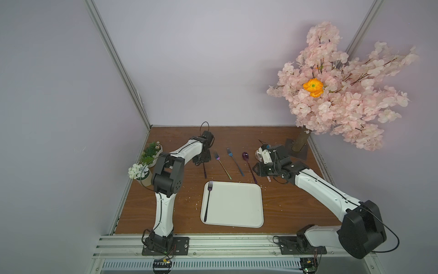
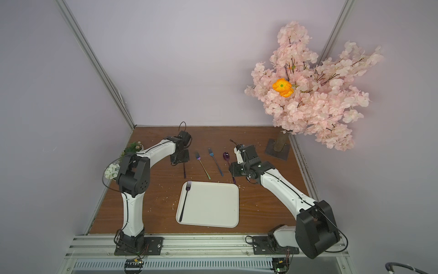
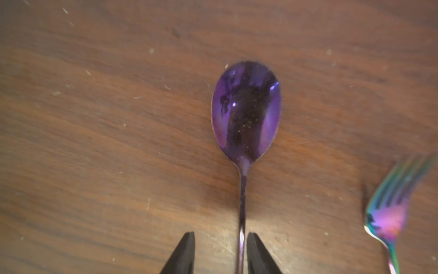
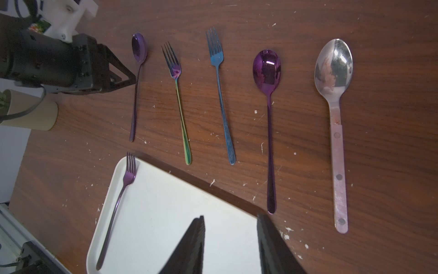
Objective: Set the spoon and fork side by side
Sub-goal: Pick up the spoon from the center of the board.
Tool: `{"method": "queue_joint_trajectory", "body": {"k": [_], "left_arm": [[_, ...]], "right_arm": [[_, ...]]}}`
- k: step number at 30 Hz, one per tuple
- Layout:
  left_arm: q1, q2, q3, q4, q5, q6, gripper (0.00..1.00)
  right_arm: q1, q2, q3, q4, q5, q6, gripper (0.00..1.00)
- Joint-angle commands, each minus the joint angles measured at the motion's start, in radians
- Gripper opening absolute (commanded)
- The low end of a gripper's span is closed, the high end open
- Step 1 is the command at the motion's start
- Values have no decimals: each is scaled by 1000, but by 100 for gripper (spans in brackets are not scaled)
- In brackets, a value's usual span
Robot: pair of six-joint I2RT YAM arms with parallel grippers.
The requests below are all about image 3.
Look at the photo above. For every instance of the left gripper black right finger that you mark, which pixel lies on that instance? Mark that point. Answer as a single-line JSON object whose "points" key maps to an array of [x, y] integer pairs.
{"points": [[259, 259]]}

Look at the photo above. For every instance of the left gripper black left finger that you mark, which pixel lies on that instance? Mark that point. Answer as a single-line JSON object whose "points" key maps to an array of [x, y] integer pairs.
{"points": [[182, 260]]}

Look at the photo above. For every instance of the rainbow iridescent fork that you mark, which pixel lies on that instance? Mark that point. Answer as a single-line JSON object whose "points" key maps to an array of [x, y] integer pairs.
{"points": [[386, 212]]}

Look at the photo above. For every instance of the purple spoon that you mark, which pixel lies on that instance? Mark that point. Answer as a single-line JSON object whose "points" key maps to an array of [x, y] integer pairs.
{"points": [[245, 112]]}

